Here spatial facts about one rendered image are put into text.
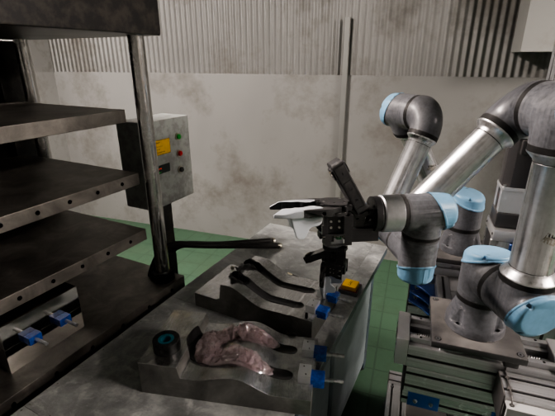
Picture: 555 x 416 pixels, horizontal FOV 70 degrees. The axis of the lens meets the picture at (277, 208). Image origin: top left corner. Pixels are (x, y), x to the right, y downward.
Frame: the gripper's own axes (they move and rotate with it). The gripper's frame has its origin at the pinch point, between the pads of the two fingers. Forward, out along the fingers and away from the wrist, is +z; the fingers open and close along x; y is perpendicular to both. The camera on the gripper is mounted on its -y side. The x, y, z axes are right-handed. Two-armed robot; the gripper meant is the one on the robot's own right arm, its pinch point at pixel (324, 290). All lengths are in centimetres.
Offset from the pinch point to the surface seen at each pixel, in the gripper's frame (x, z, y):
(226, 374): -51, 1, -10
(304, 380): -40.7, 3.6, 9.4
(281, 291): -5.0, 2.1, -15.9
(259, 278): -4.9, -1.1, -25.3
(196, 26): 185, -109, -195
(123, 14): -17, -96, -69
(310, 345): -28.0, 2.3, 5.8
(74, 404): -73, 11, -48
